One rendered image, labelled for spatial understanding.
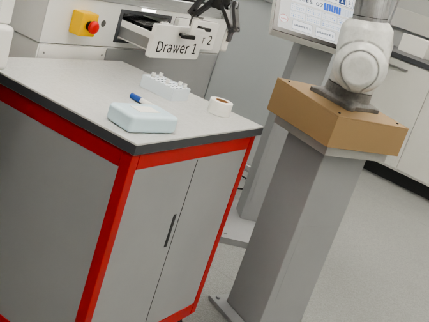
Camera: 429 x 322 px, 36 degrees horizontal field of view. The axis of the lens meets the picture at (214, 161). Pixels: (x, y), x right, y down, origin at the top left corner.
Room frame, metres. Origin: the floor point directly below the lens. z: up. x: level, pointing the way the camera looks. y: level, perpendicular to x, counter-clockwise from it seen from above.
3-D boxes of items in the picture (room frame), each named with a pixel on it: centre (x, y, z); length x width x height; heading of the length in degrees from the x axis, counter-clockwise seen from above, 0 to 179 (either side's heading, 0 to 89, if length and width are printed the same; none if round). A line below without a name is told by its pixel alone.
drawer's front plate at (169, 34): (2.24, 0.25, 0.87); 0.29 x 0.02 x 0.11; 153
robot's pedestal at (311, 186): (2.19, -0.35, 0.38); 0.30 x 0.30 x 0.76; 37
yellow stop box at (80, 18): (2.00, 0.51, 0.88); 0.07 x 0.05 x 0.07; 153
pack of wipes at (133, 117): (1.53, 0.20, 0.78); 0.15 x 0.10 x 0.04; 141
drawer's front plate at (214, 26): (2.58, 0.23, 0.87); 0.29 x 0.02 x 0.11; 153
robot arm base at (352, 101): (2.20, -0.36, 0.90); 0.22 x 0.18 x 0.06; 137
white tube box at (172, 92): (1.94, 0.21, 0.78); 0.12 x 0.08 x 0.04; 61
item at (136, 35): (2.33, 0.43, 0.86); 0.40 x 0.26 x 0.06; 63
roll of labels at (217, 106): (1.91, 0.03, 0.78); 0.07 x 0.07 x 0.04
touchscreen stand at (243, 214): (3.03, -0.28, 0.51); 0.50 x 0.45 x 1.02; 14
